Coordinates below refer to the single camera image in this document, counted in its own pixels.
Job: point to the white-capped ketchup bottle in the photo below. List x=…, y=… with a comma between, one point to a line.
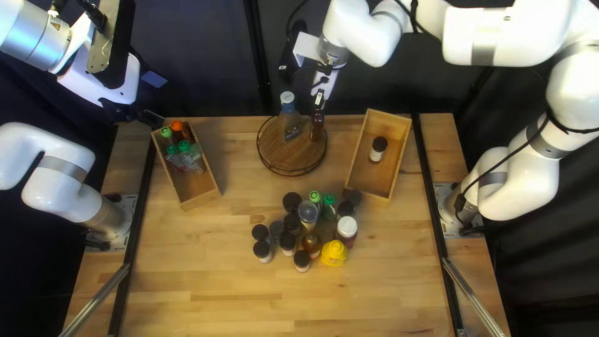
x=347, y=226

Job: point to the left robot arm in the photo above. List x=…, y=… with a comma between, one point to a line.
x=47, y=164

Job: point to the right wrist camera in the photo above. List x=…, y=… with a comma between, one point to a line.
x=288, y=51

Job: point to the spice jar with grey lid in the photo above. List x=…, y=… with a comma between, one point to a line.
x=277, y=228

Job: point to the yellow mustard bottle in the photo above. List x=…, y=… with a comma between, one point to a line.
x=334, y=252

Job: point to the orange-capped baby food pouch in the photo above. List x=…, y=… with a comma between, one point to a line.
x=177, y=125

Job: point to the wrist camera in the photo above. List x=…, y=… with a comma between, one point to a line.
x=288, y=51
x=105, y=47

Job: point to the clear-capped seasoning bottle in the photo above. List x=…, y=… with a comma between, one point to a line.
x=308, y=211

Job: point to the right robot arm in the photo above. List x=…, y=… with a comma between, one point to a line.
x=491, y=37

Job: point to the white-capped dressing bottle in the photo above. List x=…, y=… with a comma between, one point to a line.
x=289, y=117

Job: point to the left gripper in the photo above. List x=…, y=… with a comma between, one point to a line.
x=79, y=79

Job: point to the green-capped baby food pouch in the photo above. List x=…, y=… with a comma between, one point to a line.
x=166, y=132
x=171, y=149
x=315, y=196
x=184, y=146
x=329, y=199

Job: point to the spice jar with black lid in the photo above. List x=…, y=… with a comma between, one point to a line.
x=377, y=152
x=345, y=208
x=262, y=249
x=302, y=258
x=287, y=242
x=259, y=231
x=292, y=221

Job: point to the brown sauce bottle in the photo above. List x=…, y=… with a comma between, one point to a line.
x=317, y=126

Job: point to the large spice jar black lid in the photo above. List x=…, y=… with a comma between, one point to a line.
x=292, y=201

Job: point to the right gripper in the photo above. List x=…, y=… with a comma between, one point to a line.
x=306, y=49

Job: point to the wooden box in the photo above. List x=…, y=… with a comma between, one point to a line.
x=196, y=187
x=374, y=180

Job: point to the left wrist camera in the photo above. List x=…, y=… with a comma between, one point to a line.
x=105, y=47

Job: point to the amber hot sauce bottle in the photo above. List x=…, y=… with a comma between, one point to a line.
x=311, y=243

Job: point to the silver mounting plate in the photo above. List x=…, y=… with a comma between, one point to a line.
x=126, y=203
x=442, y=189

